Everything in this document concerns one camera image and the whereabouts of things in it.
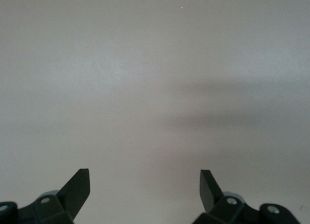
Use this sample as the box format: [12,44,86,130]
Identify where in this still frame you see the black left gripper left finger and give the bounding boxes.
[0,168,91,224]

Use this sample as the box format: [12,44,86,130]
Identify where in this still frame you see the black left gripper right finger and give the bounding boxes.
[193,169,301,224]

